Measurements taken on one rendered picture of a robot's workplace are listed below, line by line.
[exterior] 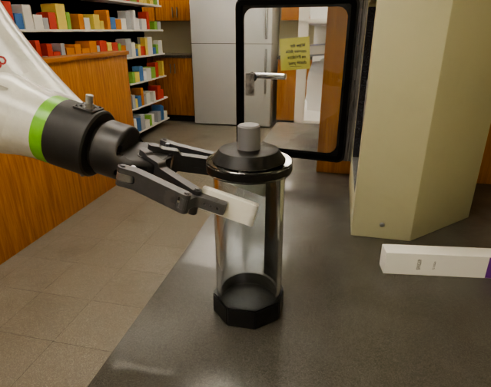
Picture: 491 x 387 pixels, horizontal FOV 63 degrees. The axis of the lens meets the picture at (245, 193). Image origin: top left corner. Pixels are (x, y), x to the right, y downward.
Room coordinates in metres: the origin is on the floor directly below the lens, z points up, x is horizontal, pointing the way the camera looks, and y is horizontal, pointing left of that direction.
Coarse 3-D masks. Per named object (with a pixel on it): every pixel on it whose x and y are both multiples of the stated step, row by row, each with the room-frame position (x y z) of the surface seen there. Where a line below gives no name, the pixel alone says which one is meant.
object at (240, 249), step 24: (216, 168) 0.44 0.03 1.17; (288, 168) 0.45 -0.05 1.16; (240, 192) 0.43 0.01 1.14; (264, 192) 0.43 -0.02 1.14; (216, 216) 0.46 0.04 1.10; (264, 216) 0.43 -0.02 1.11; (216, 240) 0.46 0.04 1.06; (240, 240) 0.43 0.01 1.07; (264, 240) 0.43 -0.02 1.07; (216, 264) 0.47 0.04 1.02; (240, 264) 0.43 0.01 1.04; (264, 264) 0.43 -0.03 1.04; (240, 288) 0.43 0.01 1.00; (264, 288) 0.43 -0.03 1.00
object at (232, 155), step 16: (240, 128) 0.47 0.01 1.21; (256, 128) 0.47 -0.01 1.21; (224, 144) 0.49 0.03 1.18; (240, 144) 0.47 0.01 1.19; (256, 144) 0.47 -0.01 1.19; (272, 144) 0.49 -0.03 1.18; (224, 160) 0.45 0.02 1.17; (240, 160) 0.44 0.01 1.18; (256, 160) 0.44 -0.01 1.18; (272, 160) 0.45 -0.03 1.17
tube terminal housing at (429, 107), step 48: (384, 0) 0.69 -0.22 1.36; (432, 0) 0.68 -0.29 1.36; (480, 0) 0.71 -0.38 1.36; (384, 48) 0.69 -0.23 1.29; (432, 48) 0.67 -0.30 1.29; (480, 48) 0.72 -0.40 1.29; (384, 96) 0.69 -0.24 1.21; (432, 96) 0.67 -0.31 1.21; (480, 96) 0.74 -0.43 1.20; (384, 144) 0.68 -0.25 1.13; (432, 144) 0.68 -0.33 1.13; (480, 144) 0.76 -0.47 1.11; (384, 192) 0.68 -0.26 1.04; (432, 192) 0.69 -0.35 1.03
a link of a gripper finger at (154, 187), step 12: (120, 168) 0.44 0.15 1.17; (132, 168) 0.44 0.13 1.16; (120, 180) 0.44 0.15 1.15; (144, 180) 0.43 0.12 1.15; (156, 180) 0.43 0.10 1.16; (144, 192) 0.43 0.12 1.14; (156, 192) 0.42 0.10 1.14; (168, 192) 0.42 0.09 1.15; (180, 192) 0.41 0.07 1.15; (168, 204) 0.42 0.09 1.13
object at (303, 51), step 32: (256, 32) 1.08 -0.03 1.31; (288, 32) 1.06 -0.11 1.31; (320, 32) 1.03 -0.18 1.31; (256, 64) 1.08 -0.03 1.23; (288, 64) 1.05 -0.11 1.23; (320, 64) 1.03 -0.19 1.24; (256, 96) 1.08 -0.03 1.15; (288, 96) 1.05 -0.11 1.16; (320, 96) 1.02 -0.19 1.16; (288, 128) 1.05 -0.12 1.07; (320, 128) 1.02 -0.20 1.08; (320, 160) 1.02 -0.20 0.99
